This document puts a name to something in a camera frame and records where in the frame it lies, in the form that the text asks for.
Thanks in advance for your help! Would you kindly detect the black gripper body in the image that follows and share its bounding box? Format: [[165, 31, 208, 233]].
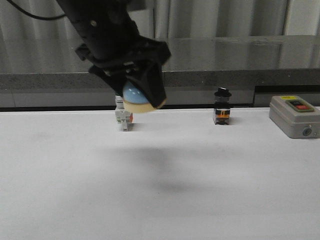
[[75, 14, 171, 70]]

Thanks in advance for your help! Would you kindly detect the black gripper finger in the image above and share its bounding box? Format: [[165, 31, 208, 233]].
[[88, 65, 128, 97], [126, 61, 167, 107]]

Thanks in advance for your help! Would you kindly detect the blue desk bell cream base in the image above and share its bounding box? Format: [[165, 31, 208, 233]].
[[122, 81, 168, 114]]

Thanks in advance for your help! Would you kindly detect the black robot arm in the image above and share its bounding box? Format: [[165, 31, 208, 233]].
[[57, 0, 171, 113]]

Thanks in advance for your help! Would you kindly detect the grey pleated curtain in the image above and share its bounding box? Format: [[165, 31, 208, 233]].
[[0, 0, 320, 40]]

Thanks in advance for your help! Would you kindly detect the grey stone counter ledge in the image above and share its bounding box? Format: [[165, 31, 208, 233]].
[[0, 35, 320, 109]]

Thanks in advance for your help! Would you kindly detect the green pushbutton switch white body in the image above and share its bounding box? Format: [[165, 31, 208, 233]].
[[115, 93, 133, 131]]

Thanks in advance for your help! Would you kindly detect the black rotary selector switch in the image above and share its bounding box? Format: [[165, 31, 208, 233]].
[[213, 87, 232, 125]]

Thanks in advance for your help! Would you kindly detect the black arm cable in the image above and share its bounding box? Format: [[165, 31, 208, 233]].
[[6, 0, 66, 20]]

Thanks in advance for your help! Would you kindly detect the grey switch box red button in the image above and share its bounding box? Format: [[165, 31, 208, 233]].
[[269, 95, 320, 139]]

